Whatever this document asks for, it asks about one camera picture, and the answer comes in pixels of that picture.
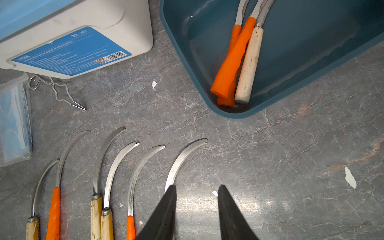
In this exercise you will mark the teal plastic storage tray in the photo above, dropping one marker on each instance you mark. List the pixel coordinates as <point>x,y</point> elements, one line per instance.
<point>303,40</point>

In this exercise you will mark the white paper scrap right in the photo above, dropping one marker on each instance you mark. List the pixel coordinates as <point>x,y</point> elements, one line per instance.
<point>350,178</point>

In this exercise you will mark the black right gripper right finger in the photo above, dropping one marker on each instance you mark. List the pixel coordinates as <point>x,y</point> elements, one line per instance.
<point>233,225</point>

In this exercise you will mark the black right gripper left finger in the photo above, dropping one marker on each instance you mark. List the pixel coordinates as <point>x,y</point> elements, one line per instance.
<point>161,224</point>

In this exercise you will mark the silver metal tongs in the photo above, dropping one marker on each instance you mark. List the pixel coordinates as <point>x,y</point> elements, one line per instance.
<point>35,80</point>

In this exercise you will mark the blue face masks pack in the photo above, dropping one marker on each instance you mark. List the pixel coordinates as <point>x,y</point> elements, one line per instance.
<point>16,128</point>

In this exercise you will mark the white box with blue lid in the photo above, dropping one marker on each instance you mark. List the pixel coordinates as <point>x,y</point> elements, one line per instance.
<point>66,39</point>

